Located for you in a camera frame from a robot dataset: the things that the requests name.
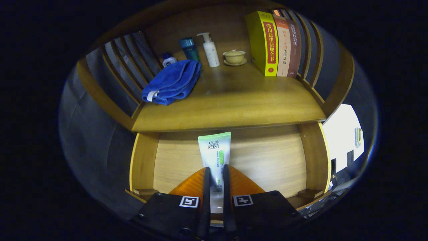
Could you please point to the blue folded towel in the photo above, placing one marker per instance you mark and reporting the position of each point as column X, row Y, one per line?
column 170, row 82

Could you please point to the orange and beige book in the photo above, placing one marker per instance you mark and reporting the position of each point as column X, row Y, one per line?
column 283, row 50

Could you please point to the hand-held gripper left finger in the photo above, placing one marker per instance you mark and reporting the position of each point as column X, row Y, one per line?
column 206, row 201

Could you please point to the wooden cabinet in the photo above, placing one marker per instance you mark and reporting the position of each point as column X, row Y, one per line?
column 227, row 23

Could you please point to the teal bottle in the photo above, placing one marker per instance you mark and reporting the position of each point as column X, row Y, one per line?
column 189, row 48

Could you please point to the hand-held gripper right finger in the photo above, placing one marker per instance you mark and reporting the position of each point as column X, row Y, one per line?
column 227, row 201

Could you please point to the white pump bottle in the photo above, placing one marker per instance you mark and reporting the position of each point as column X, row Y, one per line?
column 211, row 53

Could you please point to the white and green tube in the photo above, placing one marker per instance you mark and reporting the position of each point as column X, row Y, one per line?
column 214, row 150

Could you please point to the white side cabinet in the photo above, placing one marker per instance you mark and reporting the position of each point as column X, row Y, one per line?
column 337, row 134

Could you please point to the brown book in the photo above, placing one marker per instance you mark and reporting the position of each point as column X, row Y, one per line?
column 296, row 50

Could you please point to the black backdrop cloth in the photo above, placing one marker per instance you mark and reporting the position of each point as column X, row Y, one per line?
column 90, row 144

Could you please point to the yellow lidded tea cup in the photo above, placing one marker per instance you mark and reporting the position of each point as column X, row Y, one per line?
column 234, row 57

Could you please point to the thick yellow book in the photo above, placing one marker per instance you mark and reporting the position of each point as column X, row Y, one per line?
column 259, row 43

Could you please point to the small white blue-capped bottle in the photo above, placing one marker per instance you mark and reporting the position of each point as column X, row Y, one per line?
column 169, row 61

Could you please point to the wooden drawer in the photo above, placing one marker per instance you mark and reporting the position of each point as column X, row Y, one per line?
column 267, row 160

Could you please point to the small black object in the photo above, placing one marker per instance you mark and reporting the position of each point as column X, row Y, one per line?
column 350, row 157

